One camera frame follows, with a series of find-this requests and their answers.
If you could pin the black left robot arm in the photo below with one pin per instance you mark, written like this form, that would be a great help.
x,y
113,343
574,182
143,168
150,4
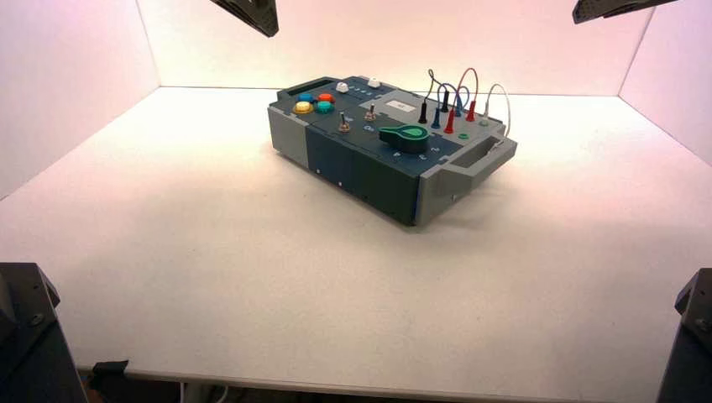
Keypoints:
x,y
33,339

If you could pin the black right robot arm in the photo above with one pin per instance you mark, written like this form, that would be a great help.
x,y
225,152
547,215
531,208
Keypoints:
x,y
692,350

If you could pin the gray and blue control box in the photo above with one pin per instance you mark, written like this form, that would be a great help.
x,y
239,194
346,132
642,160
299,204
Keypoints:
x,y
361,167

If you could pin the green rotary knob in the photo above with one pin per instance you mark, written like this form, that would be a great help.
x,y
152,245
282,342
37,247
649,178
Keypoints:
x,y
410,139

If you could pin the teal push button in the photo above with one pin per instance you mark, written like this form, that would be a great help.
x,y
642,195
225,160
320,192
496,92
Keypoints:
x,y
325,107

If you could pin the white label plate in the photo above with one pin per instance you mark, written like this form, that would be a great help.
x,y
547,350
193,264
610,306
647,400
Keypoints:
x,y
401,104

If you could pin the orange push button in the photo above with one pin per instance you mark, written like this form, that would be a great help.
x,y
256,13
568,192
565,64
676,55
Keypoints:
x,y
326,98

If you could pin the yellow push button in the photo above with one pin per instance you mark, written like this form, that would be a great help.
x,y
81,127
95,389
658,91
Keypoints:
x,y
303,107

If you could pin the black banana plug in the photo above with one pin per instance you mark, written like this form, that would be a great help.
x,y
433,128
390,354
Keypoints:
x,y
423,113
445,101

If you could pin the blue banana plug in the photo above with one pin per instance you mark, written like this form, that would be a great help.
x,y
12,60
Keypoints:
x,y
458,107
436,119

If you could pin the white round knob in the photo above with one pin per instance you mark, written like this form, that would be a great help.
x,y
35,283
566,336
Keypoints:
x,y
342,87
374,83

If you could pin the blue push button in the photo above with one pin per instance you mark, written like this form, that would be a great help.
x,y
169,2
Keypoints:
x,y
305,97

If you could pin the red banana plug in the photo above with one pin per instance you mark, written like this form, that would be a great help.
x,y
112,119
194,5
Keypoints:
x,y
449,123
471,112

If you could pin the white banana plug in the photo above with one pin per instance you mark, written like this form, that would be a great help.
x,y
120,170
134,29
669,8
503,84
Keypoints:
x,y
484,118

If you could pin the black overhead light panel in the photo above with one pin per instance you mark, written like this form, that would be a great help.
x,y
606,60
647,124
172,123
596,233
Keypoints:
x,y
253,14
612,8

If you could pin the black table edge clamp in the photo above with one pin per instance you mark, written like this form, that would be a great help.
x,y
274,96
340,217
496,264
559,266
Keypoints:
x,y
109,374

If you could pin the metal toggle switch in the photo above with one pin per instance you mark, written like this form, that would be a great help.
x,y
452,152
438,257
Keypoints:
x,y
344,125
370,114

